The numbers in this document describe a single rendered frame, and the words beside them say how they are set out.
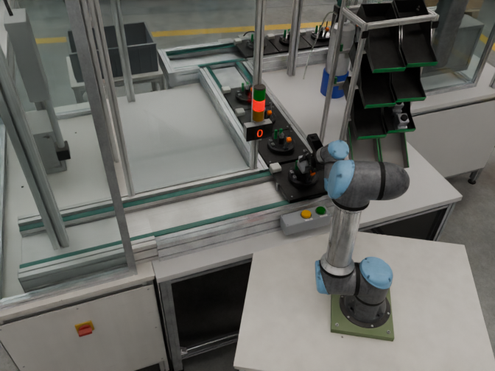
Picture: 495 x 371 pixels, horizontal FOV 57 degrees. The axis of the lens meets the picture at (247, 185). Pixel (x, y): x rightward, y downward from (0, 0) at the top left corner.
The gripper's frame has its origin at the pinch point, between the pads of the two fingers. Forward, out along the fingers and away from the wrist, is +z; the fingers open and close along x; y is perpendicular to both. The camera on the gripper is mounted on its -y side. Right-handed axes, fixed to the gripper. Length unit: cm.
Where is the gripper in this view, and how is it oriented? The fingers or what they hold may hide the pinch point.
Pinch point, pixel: (304, 160)
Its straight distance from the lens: 207.9
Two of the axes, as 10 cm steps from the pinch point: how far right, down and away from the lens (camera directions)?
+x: 9.4, -2.2, 2.7
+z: -2.5, 1.2, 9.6
